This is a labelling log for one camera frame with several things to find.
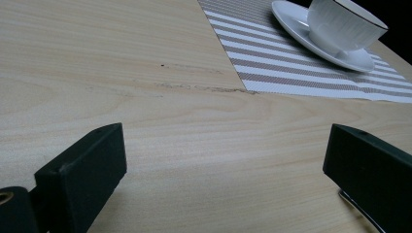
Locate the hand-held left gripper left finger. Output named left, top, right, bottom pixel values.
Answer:
left=34, top=122, right=128, bottom=233

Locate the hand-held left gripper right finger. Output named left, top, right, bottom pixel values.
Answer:
left=322, top=123, right=412, bottom=233

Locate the white saucer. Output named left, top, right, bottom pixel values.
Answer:
left=271, top=0, right=376, bottom=73

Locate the striped placemat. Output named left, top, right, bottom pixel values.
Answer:
left=197, top=0, right=412, bottom=105

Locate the white cup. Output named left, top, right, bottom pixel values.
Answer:
left=306, top=0, right=389, bottom=55

